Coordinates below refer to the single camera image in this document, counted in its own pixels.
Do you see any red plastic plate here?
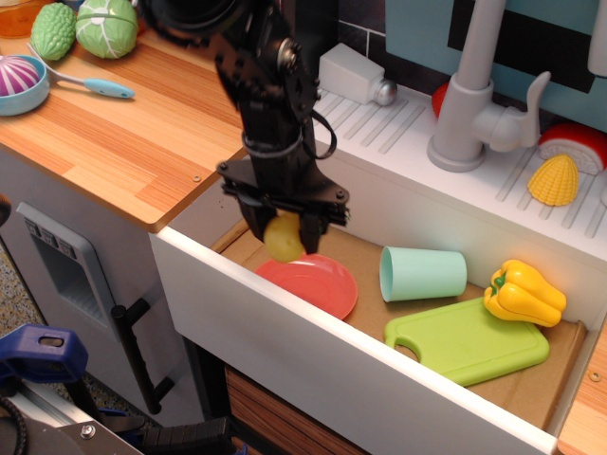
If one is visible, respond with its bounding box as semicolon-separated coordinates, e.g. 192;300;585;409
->
255;254;359;319

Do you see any green toy bitter melon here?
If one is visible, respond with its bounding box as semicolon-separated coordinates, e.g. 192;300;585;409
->
30;3;76;61

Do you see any red white toy sushi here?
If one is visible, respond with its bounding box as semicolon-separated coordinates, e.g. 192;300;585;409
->
538;123;606;175

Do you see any yellow toy potato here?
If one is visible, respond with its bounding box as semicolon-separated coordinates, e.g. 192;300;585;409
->
263;212;305;263

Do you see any mint green plastic cup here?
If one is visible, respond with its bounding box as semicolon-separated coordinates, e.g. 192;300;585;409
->
379;246;468;302

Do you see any blue handled spoon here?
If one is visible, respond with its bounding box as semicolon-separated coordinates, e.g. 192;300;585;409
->
27;43;136;100

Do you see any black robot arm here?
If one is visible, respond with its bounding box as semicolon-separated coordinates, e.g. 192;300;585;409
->
138;1;349;254

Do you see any grey toy oven panel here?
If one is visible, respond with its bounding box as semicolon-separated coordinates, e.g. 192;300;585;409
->
17;202;119;341

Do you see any black cabinet door handle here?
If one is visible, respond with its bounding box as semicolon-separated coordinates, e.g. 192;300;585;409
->
110;299;175;415

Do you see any yellow toy corn piece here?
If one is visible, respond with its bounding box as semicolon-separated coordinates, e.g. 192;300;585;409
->
527;155;579;207

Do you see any white toy salt shaker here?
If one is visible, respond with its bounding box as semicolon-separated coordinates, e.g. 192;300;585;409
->
319;43;397;106

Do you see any yellow toy bell pepper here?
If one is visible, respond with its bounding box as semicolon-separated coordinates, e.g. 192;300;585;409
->
483;260;567;327

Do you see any red toy tomato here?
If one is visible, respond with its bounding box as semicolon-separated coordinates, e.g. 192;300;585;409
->
431;82;449;118

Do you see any green toy cabbage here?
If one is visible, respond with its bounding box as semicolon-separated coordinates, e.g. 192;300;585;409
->
76;0;138;60

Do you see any black cable chain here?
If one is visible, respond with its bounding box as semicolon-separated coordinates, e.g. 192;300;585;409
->
139;416;233;451

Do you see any light blue bowl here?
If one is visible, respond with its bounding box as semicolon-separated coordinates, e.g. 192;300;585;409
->
1;55;50;117

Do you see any green plastic cutting board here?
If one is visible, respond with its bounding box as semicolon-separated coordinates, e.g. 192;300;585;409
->
383;298;550;387

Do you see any grey toy faucet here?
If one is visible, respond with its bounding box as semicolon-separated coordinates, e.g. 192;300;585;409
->
427;1;551;173

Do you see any orange plastic container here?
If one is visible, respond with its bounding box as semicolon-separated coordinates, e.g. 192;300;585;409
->
0;0;51;39

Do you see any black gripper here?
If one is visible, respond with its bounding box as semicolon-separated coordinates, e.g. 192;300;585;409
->
217;138;349;254

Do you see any blue clamp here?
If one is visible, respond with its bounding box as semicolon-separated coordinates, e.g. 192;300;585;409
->
1;323;88;386

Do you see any purple toy onion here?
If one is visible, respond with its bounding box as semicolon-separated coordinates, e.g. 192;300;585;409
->
1;56;40;97

